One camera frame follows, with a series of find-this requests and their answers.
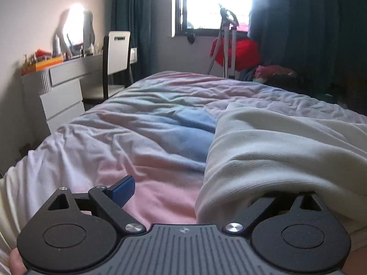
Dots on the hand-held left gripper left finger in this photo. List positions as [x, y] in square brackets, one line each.
[123, 191]

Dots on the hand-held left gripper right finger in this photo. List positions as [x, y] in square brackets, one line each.
[258, 209]

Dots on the white sweatpants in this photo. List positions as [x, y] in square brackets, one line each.
[281, 154]

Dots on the pile of clothes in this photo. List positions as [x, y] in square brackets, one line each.
[275, 73]

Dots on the person's left hand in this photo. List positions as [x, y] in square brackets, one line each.
[17, 262]

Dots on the pastel bed sheet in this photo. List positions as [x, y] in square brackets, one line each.
[129, 126]

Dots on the white dressing table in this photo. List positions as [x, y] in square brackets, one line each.
[63, 91]

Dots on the white and black chair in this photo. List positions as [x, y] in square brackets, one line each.
[117, 54]

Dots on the row of cosmetic bottles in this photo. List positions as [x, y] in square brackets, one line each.
[93, 49]

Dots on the orange box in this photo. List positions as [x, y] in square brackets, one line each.
[47, 62]

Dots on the red bag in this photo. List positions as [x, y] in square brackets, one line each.
[246, 53]

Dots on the red cloth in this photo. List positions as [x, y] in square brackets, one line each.
[42, 53]

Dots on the black object under window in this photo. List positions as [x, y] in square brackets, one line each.
[190, 37]

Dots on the dressing table mirror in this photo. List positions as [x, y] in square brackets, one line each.
[77, 25]

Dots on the narrow blue curtain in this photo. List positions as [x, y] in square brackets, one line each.
[149, 20]

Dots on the wide blue curtain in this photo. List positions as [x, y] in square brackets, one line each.
[309, 34]

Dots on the dark framed window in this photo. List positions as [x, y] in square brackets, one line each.
[218, 3]

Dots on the white wall box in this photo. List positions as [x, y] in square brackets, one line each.
[133, 55]

